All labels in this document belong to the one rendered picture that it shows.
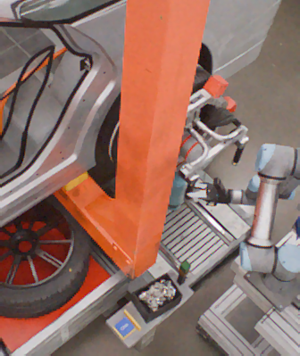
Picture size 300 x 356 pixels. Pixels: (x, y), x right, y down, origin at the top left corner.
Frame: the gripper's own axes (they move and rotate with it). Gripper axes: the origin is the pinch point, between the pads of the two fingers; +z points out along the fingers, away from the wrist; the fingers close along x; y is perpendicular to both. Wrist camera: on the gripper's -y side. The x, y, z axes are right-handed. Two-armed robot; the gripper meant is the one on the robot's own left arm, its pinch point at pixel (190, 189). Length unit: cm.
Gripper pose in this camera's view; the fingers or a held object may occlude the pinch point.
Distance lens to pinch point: 280.4
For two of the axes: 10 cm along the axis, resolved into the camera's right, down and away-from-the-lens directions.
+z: -9.9, -1.0, -0.2
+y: -0.8, 5.7, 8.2
